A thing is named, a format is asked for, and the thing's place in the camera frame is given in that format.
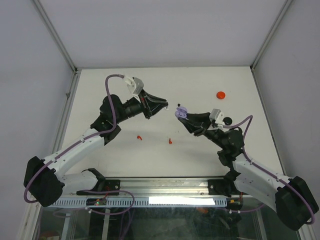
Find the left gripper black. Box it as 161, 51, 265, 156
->
113, 89, 168, 124

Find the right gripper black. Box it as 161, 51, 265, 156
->
178, 112, 226, 150

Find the purple charging case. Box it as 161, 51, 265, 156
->
174, 106, 188, 119

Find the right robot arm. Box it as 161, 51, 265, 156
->
174, 107, 319, 231

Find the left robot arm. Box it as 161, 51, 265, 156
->
23, 90, 169, 207

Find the orange round case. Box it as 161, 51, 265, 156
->
216, 91, 226, 100

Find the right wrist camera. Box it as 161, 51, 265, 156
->
209, 108, 225, 130

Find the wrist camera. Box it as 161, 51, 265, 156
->
123, 75, 144, 98
209, 108, 225, 130

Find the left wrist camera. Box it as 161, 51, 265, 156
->
123, 75, 144, 98

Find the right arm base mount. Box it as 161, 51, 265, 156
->
207, 178, 232, 198

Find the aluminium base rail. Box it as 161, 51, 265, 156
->
107, 176, 241, 198

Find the white slotted cable duct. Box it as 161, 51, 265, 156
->
51, 196, 227, 209

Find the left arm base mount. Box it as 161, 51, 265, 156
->
76, 178, 121, 196

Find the left aluminium frame post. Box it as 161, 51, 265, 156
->
31, 0, 78, 73

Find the aluminium frame post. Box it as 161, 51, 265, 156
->
31, 0, 78, 73
250, 0, 294, 72

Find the right aluminium frame post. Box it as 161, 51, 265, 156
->
250, 0, 294, 72

